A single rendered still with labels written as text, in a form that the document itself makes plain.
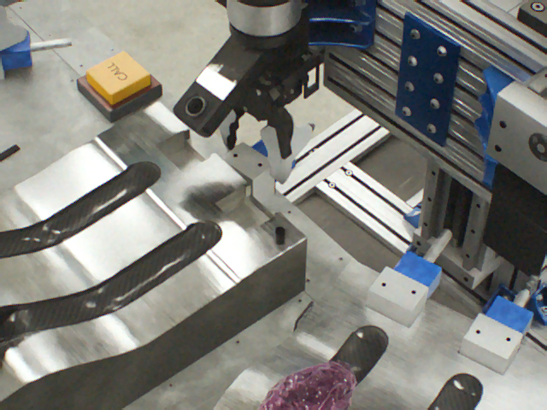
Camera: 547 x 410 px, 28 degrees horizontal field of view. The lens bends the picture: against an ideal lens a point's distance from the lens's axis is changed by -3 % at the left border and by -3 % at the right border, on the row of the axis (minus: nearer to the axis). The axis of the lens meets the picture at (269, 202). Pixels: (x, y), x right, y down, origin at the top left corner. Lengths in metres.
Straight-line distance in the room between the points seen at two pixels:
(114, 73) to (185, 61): 1.28
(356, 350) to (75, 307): 0.28
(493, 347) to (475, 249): 0.69
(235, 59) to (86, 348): 0.33
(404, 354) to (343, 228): 0.96
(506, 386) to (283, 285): 0.26
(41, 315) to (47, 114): 0.41
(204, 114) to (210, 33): 1.62
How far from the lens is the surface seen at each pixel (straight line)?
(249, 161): 1.28
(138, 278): 1.15
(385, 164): 2.17
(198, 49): 2.73
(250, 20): 1.12
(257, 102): 1.20
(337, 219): 2.08
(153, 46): 2.75
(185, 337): 1.13
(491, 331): 1.12
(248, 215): 1.21
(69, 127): 1.42
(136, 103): 1.42
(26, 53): 1.48
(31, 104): 1.46
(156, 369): 1.14
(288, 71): 1.19
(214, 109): 1.15
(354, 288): 1.17
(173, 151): 1.28
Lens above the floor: 1.78
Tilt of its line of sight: 49 degrees down
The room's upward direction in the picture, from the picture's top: straight up
